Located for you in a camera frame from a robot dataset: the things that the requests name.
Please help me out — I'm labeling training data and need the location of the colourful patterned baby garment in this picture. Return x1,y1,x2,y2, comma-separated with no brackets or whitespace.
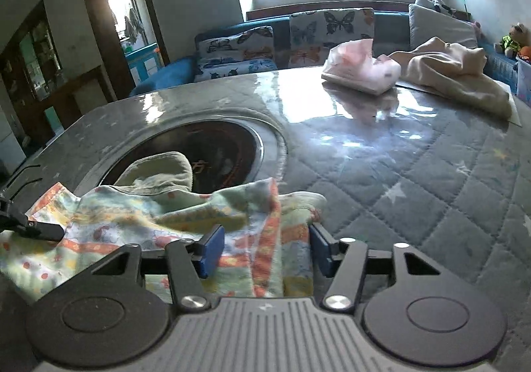
1,151,327,300

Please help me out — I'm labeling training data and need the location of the dark wooden cabinet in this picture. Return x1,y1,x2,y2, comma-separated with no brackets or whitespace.
1,1,114,153

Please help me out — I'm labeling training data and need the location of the quilted grey star table cover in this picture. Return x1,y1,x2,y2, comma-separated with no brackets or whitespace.
21,68,530,371

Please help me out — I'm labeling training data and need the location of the pink folded garment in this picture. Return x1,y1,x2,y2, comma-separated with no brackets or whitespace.
321,38,402,96

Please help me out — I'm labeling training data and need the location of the blue small cabinet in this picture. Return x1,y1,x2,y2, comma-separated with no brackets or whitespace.
124,43,164,86

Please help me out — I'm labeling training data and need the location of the beige crumpled garment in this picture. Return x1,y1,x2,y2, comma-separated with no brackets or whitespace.
391,37,512,120

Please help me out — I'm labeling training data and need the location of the left butterfly print cushion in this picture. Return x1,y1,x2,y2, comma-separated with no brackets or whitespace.
194,26,277,82

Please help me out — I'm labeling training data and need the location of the butterfly print cushion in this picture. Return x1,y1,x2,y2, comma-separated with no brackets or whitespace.
288,8,375,68
194,26,277,82

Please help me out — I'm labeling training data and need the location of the right butterfly print cushion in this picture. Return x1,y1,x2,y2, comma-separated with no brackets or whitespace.
288,8,375,68

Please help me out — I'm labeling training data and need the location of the blue sofa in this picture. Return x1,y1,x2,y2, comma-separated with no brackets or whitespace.
130,10,517,96

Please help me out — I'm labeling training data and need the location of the grey plain pillow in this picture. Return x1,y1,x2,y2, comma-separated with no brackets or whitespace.
409,0,478,48

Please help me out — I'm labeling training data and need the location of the clear plastic storage box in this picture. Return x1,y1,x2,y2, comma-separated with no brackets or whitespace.
515,57,531,106

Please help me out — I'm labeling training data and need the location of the teddy bear plush toy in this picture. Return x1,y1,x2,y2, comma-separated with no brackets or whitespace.
493,23,530,60

